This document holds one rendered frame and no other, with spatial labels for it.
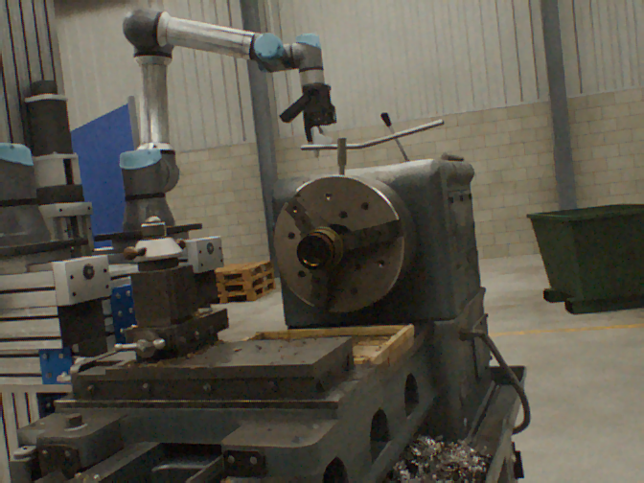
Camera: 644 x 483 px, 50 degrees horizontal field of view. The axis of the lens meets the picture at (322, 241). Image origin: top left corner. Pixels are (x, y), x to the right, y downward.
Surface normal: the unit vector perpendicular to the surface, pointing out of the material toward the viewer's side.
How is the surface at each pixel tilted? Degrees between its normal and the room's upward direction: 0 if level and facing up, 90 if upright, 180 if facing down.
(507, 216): 90
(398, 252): 90
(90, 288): 90
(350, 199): 90
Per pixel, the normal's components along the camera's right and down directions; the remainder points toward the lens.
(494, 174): -0.25, 0.08
